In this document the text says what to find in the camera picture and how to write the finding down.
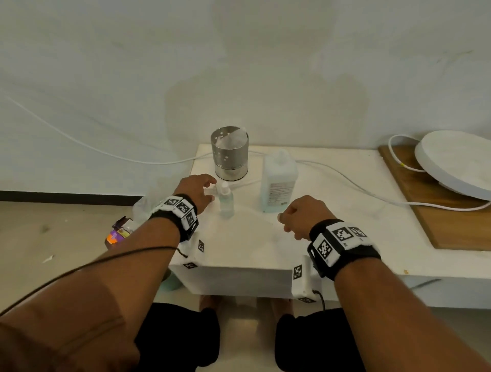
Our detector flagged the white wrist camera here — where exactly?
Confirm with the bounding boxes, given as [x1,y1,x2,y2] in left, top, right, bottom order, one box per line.
[291,254,321,305]
[180,237,208,271]

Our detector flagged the white round lamp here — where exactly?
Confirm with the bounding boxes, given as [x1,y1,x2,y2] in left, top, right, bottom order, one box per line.
[414,130,491,201]

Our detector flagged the white pump head with tube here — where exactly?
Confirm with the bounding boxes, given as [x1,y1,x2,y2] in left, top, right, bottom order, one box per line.
[203,177,266,197]

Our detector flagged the white power cable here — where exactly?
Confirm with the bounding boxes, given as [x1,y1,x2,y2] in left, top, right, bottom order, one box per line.
[0,91,491,212]

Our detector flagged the wooden board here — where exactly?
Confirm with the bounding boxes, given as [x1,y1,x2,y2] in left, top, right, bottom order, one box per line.
[377,145,491,252]

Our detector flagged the person's black shorts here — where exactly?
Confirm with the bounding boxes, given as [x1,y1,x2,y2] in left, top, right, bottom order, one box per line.
[134,303,367,372]

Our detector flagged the black right wristband with markers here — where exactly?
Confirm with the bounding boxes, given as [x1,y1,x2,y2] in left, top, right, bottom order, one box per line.
[306,219,383,282]

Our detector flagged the person's foot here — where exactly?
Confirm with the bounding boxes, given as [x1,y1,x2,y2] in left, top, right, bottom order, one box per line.
[270,298,295,319]
[199,295,222,312]

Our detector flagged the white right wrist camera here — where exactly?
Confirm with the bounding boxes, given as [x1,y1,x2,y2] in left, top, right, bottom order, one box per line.
[291,254,321,305]

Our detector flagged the person's right hand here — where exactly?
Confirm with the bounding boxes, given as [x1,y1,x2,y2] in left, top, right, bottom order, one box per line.
[277,195,339,242]

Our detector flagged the white paper in cup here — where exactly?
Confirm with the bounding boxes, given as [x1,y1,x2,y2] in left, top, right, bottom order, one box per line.
[216,126,249,150]

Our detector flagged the person's right foot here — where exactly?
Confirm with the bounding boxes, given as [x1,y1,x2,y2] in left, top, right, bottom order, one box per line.
[270,298,295,319]

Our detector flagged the person's right forearm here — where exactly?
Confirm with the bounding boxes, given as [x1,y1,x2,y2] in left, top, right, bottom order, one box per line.
[333,259,491,372]

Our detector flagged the clear plastic bag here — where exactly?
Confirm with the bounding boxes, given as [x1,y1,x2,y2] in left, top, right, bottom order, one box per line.
[132,183,164,230]

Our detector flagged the person's left hand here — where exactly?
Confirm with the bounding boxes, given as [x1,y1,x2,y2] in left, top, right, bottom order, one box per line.
[172,174,218,215]

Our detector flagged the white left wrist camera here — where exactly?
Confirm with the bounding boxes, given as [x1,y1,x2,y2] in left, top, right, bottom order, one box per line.
[180,237,208,271]

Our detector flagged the small clear bottle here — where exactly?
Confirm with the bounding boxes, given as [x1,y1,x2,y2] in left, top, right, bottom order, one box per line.
[218,191,235,220]

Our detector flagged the person's left foot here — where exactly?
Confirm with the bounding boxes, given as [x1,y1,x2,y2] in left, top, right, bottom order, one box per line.
[199,295,222,312]

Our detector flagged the teal plastic container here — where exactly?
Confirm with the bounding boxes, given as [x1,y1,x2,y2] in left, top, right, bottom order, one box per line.
[158,269,182,293]

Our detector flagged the perforated metal cup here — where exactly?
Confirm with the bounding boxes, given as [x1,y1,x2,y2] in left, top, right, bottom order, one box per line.
[210,126,250,182]

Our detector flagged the person's left forearm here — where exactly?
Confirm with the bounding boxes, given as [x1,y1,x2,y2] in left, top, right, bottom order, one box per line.
[0,218,181,372]

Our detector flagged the large translucent bottle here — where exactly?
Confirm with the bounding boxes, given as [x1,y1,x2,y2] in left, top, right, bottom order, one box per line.
[260,149,299,214]

